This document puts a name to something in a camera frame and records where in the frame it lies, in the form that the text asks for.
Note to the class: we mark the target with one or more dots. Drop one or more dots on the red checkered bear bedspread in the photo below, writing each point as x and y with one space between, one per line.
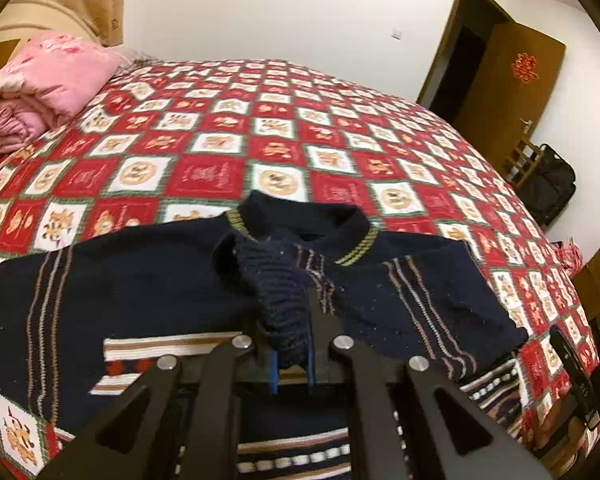
181 141

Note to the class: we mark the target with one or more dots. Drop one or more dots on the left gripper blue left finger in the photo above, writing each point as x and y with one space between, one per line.
273 377

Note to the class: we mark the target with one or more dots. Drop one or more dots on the navy patterned knit sweater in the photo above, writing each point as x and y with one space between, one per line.
81 323

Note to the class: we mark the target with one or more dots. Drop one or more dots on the brown wooden door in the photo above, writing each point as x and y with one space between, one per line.
499 109

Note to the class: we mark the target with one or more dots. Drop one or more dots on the red double happiness decal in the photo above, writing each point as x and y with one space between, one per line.
524 67

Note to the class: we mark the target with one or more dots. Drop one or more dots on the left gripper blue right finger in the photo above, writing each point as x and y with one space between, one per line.
310 354

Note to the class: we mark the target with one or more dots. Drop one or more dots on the pink folded quilt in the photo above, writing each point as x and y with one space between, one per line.
48 83

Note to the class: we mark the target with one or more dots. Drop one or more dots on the cream round wooden headboard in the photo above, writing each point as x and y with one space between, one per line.
23 19

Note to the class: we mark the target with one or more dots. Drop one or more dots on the red plastic bag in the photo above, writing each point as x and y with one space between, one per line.
570 256

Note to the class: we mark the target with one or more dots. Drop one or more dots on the white wall switch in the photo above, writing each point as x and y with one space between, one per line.
397 34

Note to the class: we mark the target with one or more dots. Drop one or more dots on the dark door frame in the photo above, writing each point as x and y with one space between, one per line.
459 54

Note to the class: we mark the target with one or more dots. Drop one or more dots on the wooden chair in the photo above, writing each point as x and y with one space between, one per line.
521 162

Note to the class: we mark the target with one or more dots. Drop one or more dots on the black backpack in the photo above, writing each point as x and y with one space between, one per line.
549 187

